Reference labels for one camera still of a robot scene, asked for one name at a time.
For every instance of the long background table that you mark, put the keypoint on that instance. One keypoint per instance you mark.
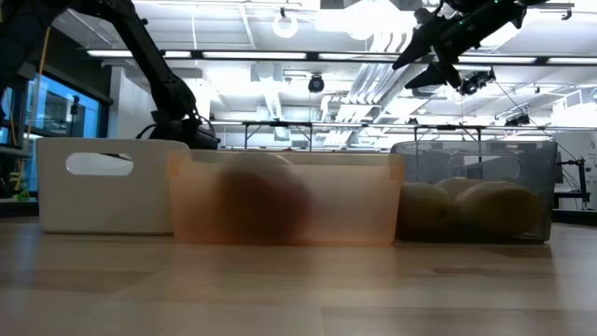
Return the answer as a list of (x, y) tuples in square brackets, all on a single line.
[(280, 124)]

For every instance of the black equipment stand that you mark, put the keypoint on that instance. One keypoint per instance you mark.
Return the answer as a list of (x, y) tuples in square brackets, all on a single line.
[(580, 182)]

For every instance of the grey translucent plastic basket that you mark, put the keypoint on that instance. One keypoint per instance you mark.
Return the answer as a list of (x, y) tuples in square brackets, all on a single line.
[(541, 163)]

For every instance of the round white ceiling lamp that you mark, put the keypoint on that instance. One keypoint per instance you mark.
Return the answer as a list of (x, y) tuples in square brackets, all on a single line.
[(280, 32)]

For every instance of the dark red bell pepper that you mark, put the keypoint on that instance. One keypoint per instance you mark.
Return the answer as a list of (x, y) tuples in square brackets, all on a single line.
[(261, 200)]

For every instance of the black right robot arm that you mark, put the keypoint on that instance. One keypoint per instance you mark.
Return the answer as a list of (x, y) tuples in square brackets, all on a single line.
[(485, 21)]

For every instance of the black ceiling camera rig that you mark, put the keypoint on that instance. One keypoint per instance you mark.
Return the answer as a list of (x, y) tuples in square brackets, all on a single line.
[(476, 83)]

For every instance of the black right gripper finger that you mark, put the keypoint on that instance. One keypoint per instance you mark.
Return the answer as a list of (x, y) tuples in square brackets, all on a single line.
[(417, 49), (431, 77)]

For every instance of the white plastic basket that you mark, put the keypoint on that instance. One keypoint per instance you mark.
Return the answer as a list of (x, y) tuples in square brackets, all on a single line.
[(102, 205)]

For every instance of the orange translucent plastic basket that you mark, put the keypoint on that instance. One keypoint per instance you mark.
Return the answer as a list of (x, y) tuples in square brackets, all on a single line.
[(354, 205)]

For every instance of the round hanging black camera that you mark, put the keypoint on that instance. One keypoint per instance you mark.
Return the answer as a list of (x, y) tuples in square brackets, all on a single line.
[(316, 84)]

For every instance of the blue glass window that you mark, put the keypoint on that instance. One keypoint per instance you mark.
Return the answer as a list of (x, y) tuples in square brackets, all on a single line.
[(56, 112)]

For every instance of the ceiling light strip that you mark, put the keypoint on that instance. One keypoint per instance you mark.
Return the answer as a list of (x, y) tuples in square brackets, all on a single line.
[(254, 55), (571, 60), (107, 53)]

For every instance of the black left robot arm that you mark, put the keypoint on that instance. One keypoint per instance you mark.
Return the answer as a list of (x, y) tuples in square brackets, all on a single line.
[(158, 74)]

